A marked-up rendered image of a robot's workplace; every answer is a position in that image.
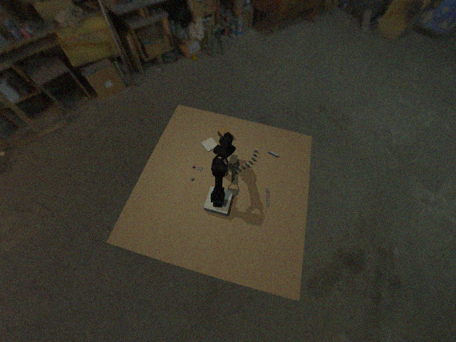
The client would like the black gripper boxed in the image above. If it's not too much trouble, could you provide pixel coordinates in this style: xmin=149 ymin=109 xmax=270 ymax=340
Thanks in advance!
xmin=214 ymin=145 xmax=236 ymax=164

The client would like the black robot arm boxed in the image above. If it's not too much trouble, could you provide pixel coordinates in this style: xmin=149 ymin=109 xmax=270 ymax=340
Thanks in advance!
xmin=211 ymin=132 xmax=232 ymax=207

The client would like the brown rectangular block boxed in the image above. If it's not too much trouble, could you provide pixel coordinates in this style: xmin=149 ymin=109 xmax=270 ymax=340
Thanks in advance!
xmin=217 ymin=126 xmax=234 ymax=140

